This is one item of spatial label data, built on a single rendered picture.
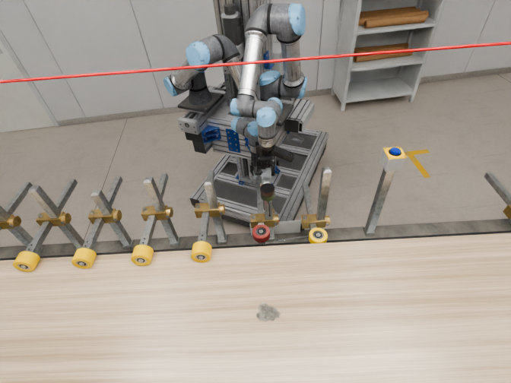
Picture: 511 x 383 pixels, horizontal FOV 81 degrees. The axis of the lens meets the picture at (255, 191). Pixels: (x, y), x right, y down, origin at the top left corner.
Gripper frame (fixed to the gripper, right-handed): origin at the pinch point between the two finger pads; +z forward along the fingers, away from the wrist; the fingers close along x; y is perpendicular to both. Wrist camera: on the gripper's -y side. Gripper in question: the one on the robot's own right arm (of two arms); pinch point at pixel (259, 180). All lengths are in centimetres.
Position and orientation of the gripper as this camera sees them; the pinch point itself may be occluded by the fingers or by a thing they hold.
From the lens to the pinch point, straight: 170.2
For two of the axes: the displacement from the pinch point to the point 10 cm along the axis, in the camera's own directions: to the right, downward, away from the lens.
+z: 0.7, 7.0, 7.1
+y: -0.2, -7.1, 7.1
